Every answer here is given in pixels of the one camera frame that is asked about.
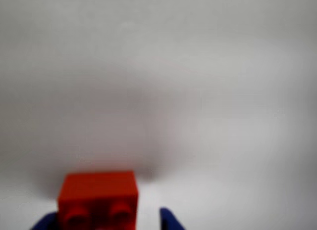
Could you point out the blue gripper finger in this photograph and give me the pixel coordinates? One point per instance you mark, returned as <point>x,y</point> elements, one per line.
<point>47,222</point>
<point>171,221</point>

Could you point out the red 2x2 toy block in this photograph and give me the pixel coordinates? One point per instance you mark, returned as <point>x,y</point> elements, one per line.
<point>99,200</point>

